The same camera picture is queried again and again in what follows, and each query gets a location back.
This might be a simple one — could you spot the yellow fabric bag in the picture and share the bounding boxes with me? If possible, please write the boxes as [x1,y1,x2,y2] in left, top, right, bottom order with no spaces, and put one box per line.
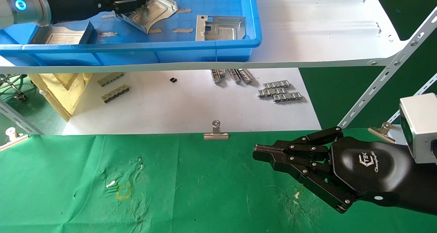
[28,73,93,121]

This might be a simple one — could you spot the white shelf board holding bin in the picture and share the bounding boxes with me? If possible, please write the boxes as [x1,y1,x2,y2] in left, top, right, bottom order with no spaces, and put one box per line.
[0,0,408,74]

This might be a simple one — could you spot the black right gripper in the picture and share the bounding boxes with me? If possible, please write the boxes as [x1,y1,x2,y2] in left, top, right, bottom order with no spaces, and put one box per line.
[253,126,437,216]

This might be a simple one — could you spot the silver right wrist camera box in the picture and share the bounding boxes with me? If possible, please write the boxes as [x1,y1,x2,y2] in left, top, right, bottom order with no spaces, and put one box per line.
[399,92,437,164]

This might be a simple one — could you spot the green table cloth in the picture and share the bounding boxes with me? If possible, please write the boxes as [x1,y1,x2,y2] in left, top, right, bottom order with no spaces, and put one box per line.
[0,128,437,233]

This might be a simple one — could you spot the olive ribbed connector strip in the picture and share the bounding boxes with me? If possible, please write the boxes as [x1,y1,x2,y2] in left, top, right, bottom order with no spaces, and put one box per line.
[97,72,125,88]
[101,84,130,104]

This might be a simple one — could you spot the white perforated shelf post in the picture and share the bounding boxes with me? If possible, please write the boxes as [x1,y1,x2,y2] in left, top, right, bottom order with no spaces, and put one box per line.
[0,99,44,135]
[337,7,437,128]

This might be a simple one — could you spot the white shelf board holding small parts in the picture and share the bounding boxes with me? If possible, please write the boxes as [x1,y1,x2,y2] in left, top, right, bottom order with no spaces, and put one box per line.
[61,68,322,135]

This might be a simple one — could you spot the silver binder clip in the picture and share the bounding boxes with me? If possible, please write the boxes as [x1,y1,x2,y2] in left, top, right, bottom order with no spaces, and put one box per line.
[0,127,30,152]
[368,122,397,144]
[203,119,229,140]

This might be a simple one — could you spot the sheet metal part concave edges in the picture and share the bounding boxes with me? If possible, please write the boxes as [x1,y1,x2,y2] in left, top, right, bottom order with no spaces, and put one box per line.
[116,0,179,35]

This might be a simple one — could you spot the chrome wire frame with caster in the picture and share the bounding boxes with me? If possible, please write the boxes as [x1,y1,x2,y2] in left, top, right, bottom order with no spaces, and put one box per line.
[0,74,28,102]

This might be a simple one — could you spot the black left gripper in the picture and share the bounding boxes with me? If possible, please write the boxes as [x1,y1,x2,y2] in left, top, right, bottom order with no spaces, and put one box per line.
[40,0,147,25]

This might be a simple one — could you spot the grey stamped sheet metal tray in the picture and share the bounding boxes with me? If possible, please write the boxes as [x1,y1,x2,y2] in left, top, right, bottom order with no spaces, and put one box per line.
[29,20,95,45]

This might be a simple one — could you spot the blue plastic bin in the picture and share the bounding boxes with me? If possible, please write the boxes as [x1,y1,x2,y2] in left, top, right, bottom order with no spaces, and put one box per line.
[0,0,263,67]

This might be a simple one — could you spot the rectangular sheet metal bracket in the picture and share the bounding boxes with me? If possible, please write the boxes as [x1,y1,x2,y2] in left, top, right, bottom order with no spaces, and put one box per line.
[196,15,247,42]

